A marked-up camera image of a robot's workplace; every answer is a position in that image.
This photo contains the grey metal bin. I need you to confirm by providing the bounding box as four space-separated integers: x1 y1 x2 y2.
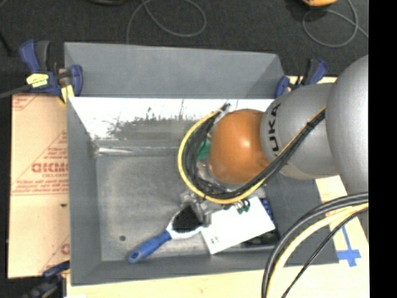
64 42 339 285

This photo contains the brown cardboard board, red print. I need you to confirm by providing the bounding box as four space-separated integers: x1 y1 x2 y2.
6 93 71 279

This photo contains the white flat box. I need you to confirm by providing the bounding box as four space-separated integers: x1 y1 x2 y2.
200 196 277 255

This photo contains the blue and white scrub brush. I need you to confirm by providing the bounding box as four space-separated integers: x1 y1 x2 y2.
128 205 212 264

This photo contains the blue ribbed object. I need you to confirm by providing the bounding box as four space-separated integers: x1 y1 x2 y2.
261 198 274 222

